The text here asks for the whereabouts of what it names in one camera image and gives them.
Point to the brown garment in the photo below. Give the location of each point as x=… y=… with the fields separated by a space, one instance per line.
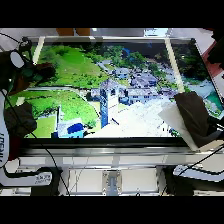
x=193 y=113

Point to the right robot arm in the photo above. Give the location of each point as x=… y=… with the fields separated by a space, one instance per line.
x=200 y=173

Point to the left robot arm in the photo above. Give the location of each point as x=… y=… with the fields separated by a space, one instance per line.
x=2 y=140

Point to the white garment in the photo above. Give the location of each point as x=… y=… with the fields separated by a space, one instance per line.
x=173 y=120

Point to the black garment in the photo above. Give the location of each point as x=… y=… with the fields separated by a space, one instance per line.
x=20 y=120

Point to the silver frame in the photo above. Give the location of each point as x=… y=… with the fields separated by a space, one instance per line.
x=110 y=156

